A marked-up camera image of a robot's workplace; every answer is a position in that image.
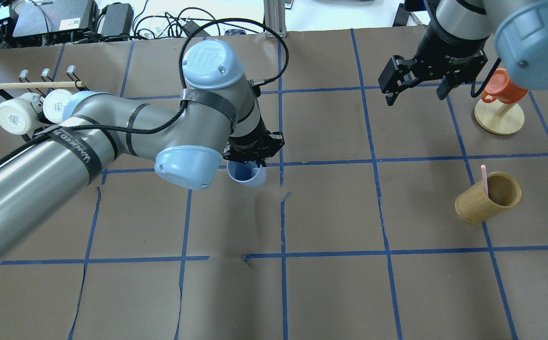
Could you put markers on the orange mug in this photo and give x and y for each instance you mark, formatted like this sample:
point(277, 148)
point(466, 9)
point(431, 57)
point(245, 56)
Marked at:
point(501, 88)

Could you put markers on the wooden rack dowel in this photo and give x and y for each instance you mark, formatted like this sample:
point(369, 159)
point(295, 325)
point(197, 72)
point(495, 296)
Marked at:
point(40, 85)

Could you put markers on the pink chopstick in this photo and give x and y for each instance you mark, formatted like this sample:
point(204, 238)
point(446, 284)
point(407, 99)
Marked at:
point(484, 179)

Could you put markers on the black wire cup rack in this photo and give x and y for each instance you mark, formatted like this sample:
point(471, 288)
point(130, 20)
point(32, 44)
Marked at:
point(45, 77)

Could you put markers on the white mug outer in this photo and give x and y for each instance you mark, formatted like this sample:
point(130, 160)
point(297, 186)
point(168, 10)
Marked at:
point(21, 115)

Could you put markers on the light blue plastic cup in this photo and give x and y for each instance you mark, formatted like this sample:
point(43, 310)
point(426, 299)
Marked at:
point(248, 174)

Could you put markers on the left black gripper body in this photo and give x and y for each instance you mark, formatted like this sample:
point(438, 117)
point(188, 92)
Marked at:
point(249, 143)

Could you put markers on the white mug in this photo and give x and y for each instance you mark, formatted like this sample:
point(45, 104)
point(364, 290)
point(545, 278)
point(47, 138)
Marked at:
point(54, 105)
point(21, 115)

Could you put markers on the black electronics box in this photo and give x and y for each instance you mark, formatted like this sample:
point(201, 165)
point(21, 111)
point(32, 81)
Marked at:
point(47, 22)

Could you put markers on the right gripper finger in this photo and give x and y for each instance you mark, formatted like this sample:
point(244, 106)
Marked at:
point(391, 98)
point(446, 86)

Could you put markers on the white mug inner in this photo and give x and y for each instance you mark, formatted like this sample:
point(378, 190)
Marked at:
point(54, 105)

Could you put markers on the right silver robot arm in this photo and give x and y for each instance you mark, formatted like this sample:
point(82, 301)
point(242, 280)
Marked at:
point(519, 28)

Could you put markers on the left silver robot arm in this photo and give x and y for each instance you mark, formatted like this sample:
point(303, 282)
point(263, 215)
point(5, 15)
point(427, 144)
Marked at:
point(219, 119)

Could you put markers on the bamboo chopstick holder cup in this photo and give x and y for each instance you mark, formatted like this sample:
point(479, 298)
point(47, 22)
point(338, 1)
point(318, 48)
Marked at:
point(475, 205)

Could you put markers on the aluminium frame post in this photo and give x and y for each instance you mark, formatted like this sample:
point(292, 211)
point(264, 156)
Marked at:
point(275, 16)

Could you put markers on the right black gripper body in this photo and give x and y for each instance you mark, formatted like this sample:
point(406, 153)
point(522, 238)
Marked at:
point(445, 48)

